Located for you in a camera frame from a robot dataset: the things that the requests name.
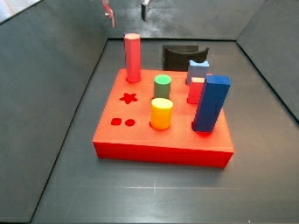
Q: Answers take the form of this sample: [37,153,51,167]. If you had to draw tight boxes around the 1 red gripper finger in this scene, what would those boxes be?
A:
[101,0,116,28]

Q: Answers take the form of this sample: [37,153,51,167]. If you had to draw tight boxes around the tall red hexagonal peg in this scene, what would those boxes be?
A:
[124,33,142,83]

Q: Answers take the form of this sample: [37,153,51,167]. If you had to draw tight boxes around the grey-blue notched peg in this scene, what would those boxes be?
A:
[186,60,210,84]

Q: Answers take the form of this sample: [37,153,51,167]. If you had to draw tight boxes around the tall dark blue square peg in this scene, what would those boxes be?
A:
[192,75,231,132]

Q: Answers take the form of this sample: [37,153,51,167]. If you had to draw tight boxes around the black curved holder stand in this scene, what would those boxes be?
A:
[163,45,210,72]

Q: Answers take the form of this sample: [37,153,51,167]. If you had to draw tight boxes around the yellow cylinder peg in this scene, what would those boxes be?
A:
[151,98,174,130]

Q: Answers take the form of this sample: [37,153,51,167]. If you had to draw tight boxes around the red peg board fixture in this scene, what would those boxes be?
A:
[92,69,235,168]

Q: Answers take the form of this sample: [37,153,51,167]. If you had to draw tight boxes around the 1 silver gripper finger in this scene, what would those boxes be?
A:
[142,0,151,21]

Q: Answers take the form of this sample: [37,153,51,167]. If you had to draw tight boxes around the short red square peg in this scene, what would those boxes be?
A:
[187,77,204,104]

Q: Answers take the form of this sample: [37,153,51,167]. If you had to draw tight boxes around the green cylinder peg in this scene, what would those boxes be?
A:
[154,74,172,99]

